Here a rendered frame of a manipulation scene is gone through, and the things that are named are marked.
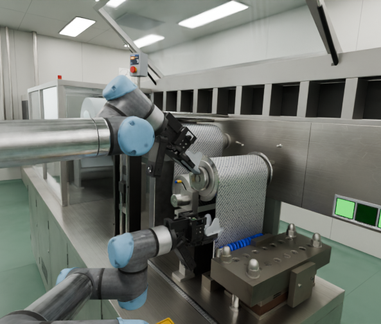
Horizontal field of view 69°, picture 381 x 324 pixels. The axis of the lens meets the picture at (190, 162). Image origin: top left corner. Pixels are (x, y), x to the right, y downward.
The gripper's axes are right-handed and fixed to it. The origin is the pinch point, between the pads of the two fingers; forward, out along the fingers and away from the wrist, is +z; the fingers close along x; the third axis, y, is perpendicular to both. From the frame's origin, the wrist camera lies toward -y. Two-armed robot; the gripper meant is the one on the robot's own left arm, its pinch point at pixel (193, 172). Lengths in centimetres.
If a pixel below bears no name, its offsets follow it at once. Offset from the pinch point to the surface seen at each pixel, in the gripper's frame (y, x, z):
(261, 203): 7.1, -5.9, 28.3
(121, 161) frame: -6.9, 37.6, -4.8
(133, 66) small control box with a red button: 32, 53, -21
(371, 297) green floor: 30, 8, 236
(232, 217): -3.9, -6.0, 18.9
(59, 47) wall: 154, 550, -28
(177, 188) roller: -4.4, 15.6, 9.4
